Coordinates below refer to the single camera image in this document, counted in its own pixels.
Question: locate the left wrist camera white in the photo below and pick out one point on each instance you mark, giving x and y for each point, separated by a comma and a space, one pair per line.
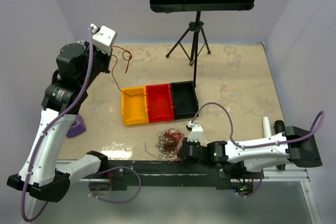
103, 38

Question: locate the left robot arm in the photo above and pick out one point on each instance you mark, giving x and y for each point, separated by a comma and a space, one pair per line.
63, 98

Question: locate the white cylinder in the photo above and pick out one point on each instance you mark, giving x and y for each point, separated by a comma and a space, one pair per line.
266, 127

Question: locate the black plastic bin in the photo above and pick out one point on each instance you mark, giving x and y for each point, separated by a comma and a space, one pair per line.
184, 99

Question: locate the yellow plastic bin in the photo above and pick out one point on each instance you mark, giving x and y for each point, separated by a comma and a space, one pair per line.
134, 107

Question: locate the black cylinder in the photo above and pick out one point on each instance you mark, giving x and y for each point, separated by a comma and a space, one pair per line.
279, 126

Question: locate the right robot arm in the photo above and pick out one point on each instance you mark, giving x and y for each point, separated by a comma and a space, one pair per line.
293, 145

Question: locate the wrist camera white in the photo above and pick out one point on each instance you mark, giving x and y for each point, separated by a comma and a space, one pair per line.
103, 38
196, 132

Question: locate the purple holder block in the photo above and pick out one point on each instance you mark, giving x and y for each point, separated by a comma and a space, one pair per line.
77, 127

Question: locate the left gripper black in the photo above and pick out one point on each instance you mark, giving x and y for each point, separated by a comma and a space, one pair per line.
106, 57

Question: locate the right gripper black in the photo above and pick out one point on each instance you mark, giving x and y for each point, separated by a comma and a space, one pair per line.
187, 142

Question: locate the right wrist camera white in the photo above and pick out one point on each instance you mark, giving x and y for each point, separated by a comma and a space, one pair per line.
196, 132

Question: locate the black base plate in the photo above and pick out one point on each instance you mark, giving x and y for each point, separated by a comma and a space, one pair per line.
176, 174

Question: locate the red plastic bin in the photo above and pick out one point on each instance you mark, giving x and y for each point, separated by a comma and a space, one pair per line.
159, 103

